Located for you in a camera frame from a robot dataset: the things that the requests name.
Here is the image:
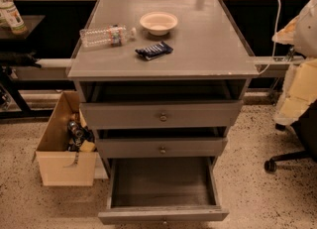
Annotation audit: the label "grey middle drawer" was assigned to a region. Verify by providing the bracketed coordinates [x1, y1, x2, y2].
[97, 127, 228, 159]

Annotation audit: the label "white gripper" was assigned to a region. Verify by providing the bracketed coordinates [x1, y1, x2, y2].
[272, 16, 317, 125]

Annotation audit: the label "grey top drawer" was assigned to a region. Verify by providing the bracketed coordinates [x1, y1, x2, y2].
[80, 101, 242, 129]

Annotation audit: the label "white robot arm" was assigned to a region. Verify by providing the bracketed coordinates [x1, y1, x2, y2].
[272, 0, 317, 125]

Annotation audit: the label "metal clamp rod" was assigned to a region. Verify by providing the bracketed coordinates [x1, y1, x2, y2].
[284, 46, 295, 61]

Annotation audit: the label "white cable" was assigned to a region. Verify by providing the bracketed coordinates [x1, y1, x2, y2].
[258, 0, 282, 75]

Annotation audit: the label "green label bottle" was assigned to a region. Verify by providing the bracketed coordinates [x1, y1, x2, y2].
[0, 0, 28, 35]

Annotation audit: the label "dark items in box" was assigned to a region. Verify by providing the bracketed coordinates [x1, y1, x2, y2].
[67, 121, 94, 152]

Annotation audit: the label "grey drawer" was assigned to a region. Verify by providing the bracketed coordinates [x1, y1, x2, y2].
[98, 157, 229, 224]
[97, 127, 228, 159]
[80, 101, 242, 129]

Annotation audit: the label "grey drawer cabinet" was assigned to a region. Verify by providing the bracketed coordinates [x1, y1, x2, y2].
[66, 0, 261, 174]

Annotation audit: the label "black office chair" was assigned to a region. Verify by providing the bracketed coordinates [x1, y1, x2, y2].
[264, 99, 317, 174]

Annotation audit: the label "yellow sponge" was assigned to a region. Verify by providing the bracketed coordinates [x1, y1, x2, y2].
[79, 140, 96, 153]

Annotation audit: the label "black side table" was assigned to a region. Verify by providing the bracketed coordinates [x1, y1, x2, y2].
[0, 15, 50, 119]

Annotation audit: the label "grey bottom drawer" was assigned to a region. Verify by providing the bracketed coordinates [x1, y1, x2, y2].
[98, 157, 229, 224]

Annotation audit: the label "white paper bowl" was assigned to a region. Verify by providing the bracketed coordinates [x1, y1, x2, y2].
[140, 12, 178, 36]

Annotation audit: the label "cardboard box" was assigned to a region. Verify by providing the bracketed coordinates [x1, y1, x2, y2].
[35, 91, 97, 186]

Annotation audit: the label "dark blue snack packet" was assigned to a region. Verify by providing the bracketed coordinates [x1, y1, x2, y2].
[135, 42, 173, 60]

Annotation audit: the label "clear plastic water bottle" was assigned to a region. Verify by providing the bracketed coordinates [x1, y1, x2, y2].
[79, 25, 137, 48]

